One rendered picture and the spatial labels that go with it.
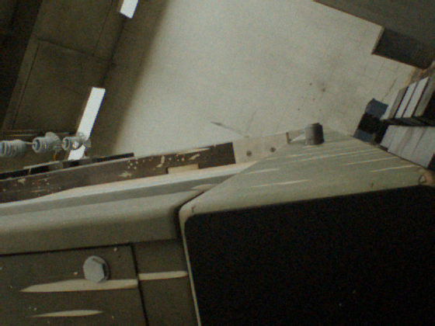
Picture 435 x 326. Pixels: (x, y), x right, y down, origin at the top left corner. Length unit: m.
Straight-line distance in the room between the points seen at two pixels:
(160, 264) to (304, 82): 5.84
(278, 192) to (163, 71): 6.32
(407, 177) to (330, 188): 0.03
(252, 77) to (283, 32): 0.78
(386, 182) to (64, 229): 0.16
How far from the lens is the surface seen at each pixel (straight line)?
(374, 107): 5.00
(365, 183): 0.18
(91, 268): 0.22
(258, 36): 6.19
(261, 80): 6.07
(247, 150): 0.93
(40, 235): 0.23
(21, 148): 1.67
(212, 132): 4.73
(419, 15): 0.26
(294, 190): 0.18
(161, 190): 0.47
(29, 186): 1.20
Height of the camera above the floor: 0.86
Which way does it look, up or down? 11 degrees up
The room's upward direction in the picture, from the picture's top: 66 degrees counter-clockwise
